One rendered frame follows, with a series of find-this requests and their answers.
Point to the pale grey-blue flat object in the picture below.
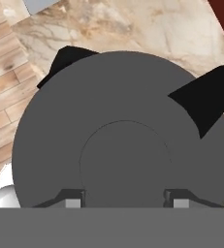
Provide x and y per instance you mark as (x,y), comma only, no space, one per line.
(39,5)

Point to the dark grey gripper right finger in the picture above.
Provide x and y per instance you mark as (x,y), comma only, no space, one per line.
(178,195)

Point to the white round object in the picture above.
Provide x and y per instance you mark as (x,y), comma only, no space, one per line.
(3,193)

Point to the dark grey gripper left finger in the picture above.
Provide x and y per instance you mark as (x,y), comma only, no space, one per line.
(72,196)

